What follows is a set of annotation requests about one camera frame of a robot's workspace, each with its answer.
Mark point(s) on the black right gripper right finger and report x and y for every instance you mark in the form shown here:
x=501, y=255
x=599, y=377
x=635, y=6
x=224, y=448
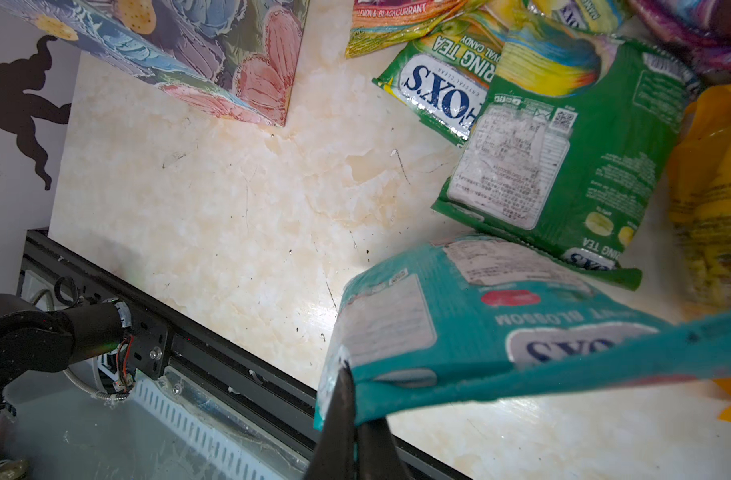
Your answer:
x=377, y=453

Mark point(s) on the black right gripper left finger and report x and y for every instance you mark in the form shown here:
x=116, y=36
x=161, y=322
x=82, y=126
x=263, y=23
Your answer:
x=334, y=456

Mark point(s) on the teal Fox's candy packet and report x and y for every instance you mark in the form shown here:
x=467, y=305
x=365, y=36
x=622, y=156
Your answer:
x=482, y=319

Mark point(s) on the dark green Fox's candy packet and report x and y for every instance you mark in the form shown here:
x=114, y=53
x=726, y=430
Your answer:
x=570, y=145

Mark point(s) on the floral white paper bag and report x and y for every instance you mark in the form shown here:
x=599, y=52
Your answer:
x=231, y=59

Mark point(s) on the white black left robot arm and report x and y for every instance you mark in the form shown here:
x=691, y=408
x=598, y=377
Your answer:
x=51, y=341

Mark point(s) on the light green Fox's candy packet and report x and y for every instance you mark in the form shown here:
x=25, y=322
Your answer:
x=444, y=77

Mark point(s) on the orange red Fox's candy packet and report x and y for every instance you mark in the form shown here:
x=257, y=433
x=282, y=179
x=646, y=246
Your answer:
x=380, y=24

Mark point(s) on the yellow snack packet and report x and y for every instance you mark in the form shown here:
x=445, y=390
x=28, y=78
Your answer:
x=699, y=174

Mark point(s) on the purple Fox's candy packet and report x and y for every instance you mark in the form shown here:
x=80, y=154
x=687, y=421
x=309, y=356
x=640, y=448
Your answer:
x=697, y=32

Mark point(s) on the white slotted cable duct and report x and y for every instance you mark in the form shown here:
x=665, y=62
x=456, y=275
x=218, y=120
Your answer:
x=214, y=445

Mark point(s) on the black base frame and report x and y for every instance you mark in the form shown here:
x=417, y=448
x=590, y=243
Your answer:
x=64, y=433

